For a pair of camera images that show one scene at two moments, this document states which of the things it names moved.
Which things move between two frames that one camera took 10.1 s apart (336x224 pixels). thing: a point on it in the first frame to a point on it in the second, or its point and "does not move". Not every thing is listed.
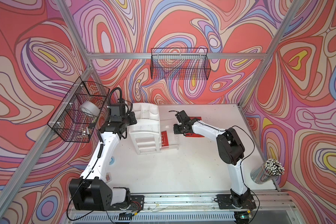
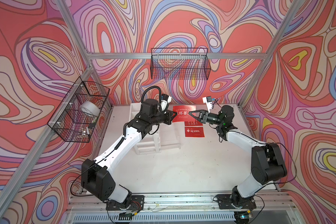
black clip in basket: [92, 125] does not move
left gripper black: [130, 115] to [168, 117]
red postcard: [192, 135] does not move
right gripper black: [176, 131] to [203, 115]
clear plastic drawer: [169, 140] does not move
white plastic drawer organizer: [145, 132] does not move
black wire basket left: [77, 115] does not move
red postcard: [164, 138] to [183, 112]
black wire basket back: [180, 63] does not move
